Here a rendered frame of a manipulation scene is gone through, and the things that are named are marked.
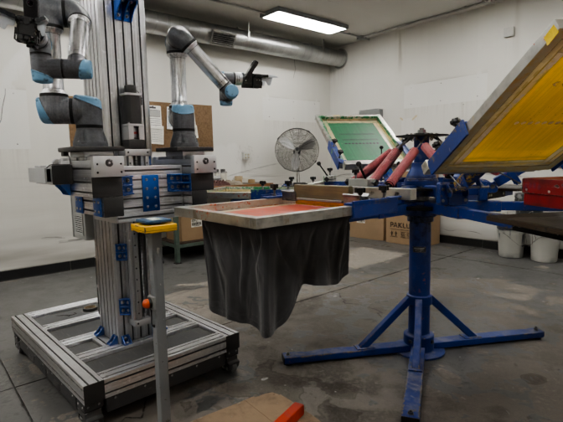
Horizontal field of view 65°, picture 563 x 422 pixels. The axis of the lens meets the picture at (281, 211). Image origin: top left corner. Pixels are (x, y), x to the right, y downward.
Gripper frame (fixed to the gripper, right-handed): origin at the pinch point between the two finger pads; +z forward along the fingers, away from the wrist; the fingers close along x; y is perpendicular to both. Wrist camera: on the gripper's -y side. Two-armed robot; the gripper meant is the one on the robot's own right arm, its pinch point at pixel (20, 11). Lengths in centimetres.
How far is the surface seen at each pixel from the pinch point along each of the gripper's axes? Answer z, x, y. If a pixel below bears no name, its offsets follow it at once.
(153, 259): -2, -48, 80
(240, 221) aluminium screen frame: 18, -75, 61
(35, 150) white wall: -359, 64, 44
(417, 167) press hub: -54, -193, 30
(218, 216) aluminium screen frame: 5, -70, 61
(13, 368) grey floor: -116, 19, 172
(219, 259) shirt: -13, -75, 81
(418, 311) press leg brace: -46, -201, 113
